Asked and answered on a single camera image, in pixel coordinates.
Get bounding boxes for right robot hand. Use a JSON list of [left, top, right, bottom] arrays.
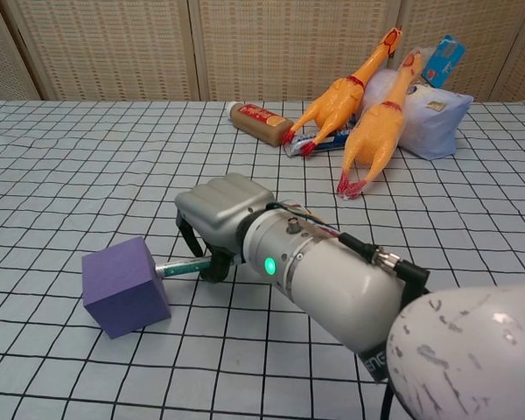
[[174, 172, 276, 284]]

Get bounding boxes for green marker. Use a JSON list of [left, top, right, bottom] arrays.
[[155, 257, 214, 279]]

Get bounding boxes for purple foam cube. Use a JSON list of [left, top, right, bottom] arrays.
[[81, 236, 172, 340]]

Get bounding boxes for checkered grid tablecloth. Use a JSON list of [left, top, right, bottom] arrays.
[[0, 100, 525, 420]]

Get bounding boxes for brown drink bottle red label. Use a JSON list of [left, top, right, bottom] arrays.
[[229, 101, 295, 147]]

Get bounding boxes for toothpaste tube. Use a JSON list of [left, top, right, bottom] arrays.
[[283, 126, 355, 158]]

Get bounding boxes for yellow rubber chicken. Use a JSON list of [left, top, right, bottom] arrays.
[[336, 51, 424, 202], [281, 26, 404, 158]]

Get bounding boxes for woven folding screen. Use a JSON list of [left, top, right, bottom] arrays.
[[0, 0, 525, 105]]

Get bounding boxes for white fluffy plastic bag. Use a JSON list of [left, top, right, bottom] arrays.
[[360, 45, 437, 116]]

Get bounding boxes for white tissue pack bag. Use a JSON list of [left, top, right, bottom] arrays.
[[397, 82, 474, 160]]

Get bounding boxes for blue snack packet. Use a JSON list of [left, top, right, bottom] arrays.
[[422, 34, 467, 87]]

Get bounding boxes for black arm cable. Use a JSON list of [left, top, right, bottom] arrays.
[[266, 201, 432, 294]]

